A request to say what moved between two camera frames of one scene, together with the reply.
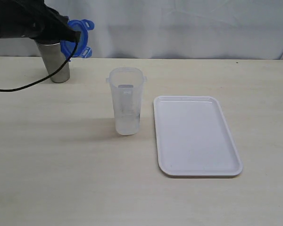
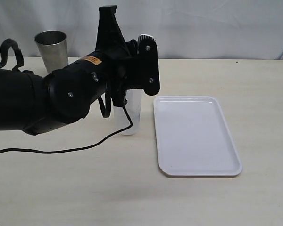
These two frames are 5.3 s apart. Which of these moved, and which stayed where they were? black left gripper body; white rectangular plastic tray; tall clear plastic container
Moved: black left gripper body
Stayed: tall clear plastic container; white rectangular plastic tray
